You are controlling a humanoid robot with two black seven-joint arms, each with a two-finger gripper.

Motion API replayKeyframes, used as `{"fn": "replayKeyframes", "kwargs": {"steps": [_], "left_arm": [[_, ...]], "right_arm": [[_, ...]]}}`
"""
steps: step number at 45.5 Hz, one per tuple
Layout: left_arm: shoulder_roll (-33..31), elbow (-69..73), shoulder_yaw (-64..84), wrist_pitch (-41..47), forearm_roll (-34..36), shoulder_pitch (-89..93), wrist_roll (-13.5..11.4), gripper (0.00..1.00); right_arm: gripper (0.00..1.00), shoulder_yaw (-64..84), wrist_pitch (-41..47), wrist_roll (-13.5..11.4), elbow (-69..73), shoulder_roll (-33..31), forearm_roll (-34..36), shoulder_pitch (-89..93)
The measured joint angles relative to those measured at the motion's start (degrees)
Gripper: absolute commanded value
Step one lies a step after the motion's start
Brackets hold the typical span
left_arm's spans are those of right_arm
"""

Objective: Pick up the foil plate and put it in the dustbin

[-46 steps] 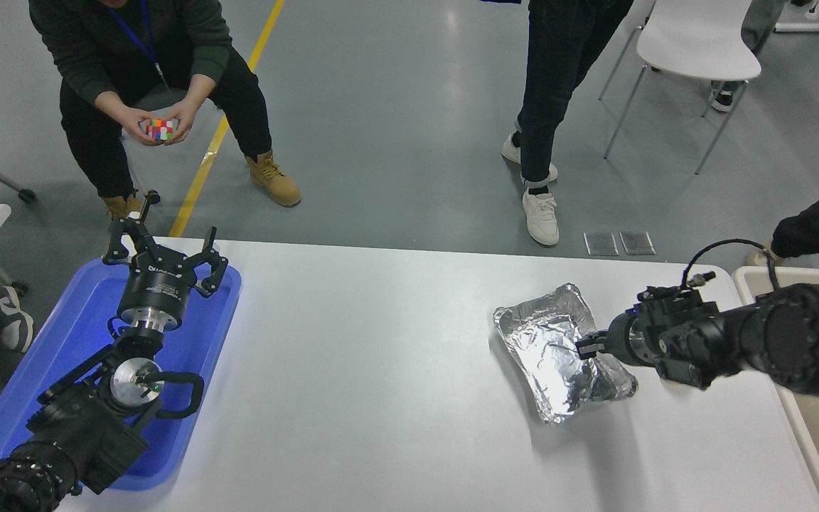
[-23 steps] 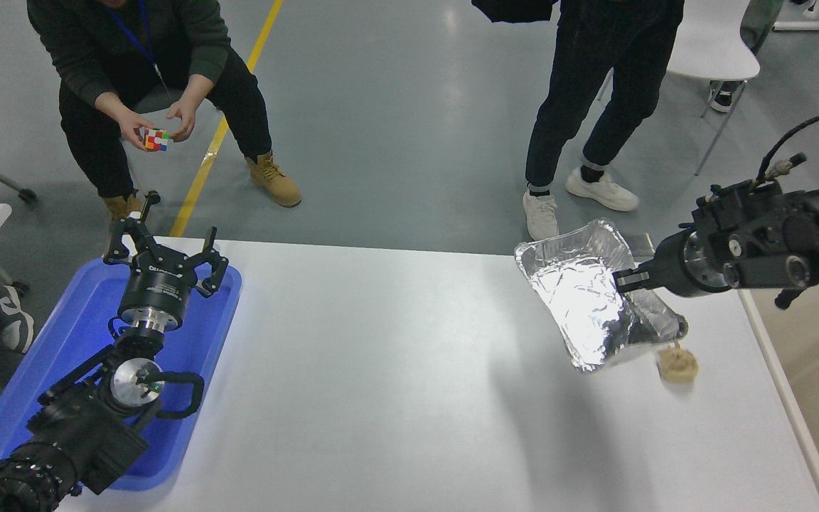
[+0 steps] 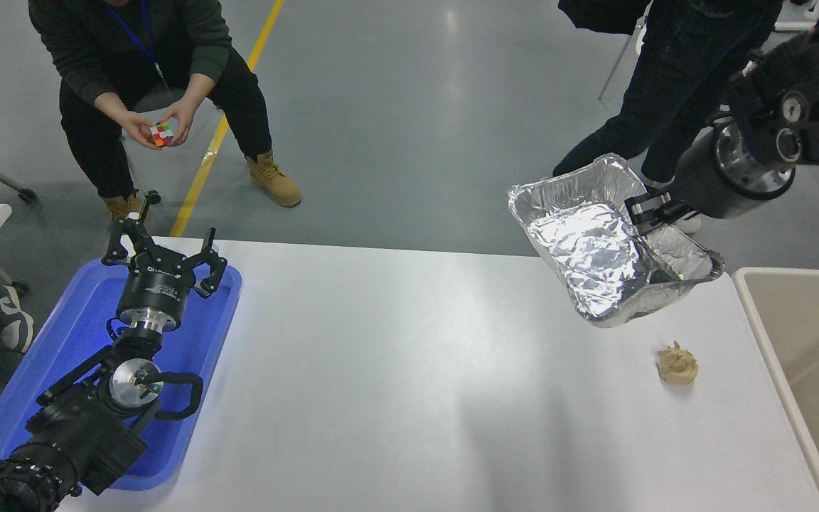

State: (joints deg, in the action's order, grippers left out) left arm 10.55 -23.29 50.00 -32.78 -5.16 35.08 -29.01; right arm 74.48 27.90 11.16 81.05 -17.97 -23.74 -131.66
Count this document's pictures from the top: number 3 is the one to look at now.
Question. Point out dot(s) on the person's left hand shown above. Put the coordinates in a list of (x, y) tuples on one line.
[(185, 117)]

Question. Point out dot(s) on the foil tray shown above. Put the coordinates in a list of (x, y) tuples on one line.
[(587, 249)]

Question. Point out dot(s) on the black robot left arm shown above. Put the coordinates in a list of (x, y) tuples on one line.
[(89, 434)]

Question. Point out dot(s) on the blue plastic tray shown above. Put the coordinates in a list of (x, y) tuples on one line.
[(200, 334)]

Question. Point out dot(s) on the person's foot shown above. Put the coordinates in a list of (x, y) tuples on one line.
[(4, 316)]

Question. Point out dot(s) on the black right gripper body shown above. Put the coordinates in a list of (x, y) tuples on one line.
[(704, 185)]

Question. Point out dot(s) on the black caster wheel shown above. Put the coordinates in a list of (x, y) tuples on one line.
[(151, 197)]

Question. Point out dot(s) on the person's right hand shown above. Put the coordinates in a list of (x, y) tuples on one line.
[(136, 126)]

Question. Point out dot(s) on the person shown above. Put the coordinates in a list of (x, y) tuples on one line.
[(687, 71), (89, 50)]

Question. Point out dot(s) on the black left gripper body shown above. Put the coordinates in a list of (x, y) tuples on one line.
[(157, 291)]

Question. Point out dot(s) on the multicoloured puzzle cube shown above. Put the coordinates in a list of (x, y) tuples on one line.
[(162, 134)]

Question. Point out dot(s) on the white chair with metal legs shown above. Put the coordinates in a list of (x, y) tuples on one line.
[(640, 41)]

